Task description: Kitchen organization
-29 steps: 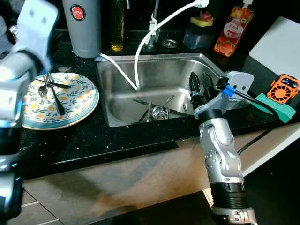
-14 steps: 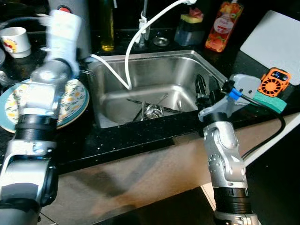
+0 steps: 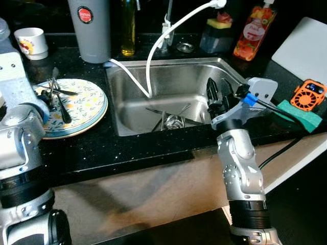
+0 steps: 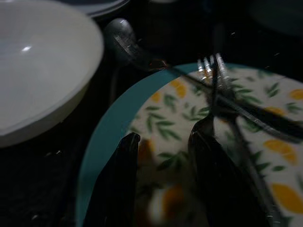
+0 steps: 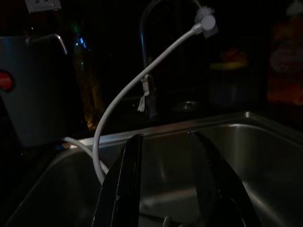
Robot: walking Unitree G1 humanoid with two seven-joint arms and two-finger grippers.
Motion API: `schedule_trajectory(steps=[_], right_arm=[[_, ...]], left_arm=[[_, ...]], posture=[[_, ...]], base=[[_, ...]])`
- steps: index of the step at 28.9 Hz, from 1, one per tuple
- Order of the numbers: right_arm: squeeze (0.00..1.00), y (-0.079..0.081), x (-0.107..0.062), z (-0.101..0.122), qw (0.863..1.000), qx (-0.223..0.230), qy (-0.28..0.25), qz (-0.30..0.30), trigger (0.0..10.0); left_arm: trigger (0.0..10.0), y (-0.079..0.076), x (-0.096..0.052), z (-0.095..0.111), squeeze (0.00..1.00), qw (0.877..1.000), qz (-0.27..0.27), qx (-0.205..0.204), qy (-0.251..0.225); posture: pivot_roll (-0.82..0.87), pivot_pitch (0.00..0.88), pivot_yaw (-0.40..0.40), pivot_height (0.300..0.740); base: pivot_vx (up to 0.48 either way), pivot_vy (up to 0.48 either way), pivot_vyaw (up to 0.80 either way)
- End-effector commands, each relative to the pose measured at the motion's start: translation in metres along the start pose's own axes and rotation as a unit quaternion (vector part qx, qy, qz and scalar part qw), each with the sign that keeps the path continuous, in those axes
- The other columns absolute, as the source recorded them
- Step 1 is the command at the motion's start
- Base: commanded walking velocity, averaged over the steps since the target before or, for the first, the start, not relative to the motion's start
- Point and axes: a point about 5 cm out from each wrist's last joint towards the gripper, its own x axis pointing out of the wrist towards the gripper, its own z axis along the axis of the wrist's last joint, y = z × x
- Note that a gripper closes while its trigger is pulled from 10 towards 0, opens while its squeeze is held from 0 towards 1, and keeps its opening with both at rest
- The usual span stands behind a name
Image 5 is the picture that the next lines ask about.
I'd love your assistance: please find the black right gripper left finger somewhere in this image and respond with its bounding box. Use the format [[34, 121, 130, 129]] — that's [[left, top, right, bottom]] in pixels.
[[92, 133, 144, 227]]

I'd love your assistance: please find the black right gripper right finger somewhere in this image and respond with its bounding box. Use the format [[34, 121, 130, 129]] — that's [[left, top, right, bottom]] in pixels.
[[188, 131, 261, 227]]

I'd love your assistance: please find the chrome kitchen faucet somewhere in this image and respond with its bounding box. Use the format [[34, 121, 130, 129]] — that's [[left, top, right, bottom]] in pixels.
[[138, 0, 202, 118]]

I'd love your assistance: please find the stainless steel sink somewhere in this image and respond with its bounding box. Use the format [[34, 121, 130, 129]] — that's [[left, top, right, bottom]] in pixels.
[[0, 111, 303, 227]]

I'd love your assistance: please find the olive oil glass bottle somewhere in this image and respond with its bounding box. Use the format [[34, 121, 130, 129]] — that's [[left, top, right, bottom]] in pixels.
[[71, 21, 106, 132]]

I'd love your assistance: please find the dark jar with yellow lid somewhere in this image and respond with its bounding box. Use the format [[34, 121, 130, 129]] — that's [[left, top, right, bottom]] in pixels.
[[208, 47, 249, 108]]

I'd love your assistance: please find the white tape strip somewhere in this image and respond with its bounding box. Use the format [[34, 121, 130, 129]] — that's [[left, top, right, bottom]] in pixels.
[[137, 74, 152, 112]]

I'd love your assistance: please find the grey canister with red logo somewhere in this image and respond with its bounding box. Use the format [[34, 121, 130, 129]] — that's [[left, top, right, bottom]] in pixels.
[[0, 33, 73, 148]]

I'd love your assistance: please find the red orange refill pouch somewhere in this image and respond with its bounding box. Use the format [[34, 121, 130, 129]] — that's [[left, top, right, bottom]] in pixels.
[[267, 0, 303, 106]]

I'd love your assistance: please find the white flexible hose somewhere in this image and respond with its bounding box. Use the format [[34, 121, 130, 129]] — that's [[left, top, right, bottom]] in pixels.
[[62, 7, 217, 186]]

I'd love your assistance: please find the white wall socket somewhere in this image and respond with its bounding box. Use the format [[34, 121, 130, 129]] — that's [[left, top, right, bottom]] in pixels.
[[25, 0, 62, 11]]

